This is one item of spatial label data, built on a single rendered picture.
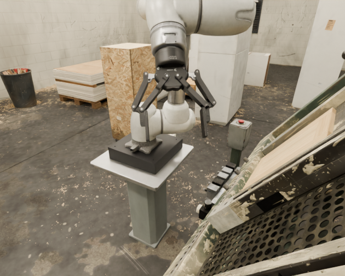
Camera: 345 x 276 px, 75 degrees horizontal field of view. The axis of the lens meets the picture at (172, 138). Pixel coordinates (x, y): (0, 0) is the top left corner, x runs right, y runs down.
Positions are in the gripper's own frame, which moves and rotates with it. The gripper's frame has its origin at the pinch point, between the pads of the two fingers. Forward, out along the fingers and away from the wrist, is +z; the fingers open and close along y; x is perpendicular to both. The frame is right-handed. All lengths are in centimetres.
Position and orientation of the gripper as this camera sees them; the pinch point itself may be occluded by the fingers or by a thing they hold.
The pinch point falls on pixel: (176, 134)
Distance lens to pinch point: 53.4
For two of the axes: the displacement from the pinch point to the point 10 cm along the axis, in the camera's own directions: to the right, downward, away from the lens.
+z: 0.8, 9.9, -1.5
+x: -0.8, 1.5, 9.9
